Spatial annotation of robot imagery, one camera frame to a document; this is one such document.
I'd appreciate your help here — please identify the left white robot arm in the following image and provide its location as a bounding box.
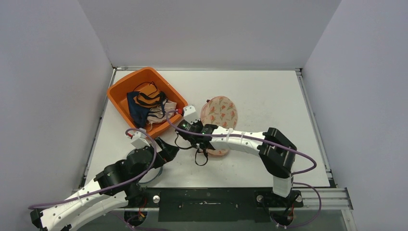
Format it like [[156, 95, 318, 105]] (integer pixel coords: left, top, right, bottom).
[[30, 138, 179, 231]]

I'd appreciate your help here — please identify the white mesh laundry bag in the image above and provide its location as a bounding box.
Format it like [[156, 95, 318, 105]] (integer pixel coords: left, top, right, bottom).
[[127, 149, 163, 184]]

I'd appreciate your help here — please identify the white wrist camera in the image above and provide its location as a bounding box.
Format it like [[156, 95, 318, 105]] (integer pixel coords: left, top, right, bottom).
[[182, 104, 201, 125], [125, 128, 150, 149]]

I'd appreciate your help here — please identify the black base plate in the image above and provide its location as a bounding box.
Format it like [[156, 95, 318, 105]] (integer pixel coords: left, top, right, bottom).
[[123, 187, 304, 226]]

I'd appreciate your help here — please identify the floral padded bra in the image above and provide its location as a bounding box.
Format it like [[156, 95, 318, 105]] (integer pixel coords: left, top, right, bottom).
[[200, 95, 239, 157]]

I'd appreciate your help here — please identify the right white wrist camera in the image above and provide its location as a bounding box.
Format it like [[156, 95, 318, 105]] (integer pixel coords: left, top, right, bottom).
[[182, 104, 201, 125]]

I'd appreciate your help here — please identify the beige bra in tub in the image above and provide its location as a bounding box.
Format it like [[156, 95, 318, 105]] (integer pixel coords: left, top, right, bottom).
[[147, 99, 177, 124]]

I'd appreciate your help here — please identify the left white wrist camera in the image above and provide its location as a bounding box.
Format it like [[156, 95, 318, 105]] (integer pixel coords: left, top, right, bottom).
[[125, 128, 150, 149]]

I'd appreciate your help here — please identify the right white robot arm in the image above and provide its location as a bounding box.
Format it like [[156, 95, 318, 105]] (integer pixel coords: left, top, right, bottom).
[[176, 120, 297, 206]]

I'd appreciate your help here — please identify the navy blue bra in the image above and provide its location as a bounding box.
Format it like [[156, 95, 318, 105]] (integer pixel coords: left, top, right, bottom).
[[127, 91, 150, 128]]

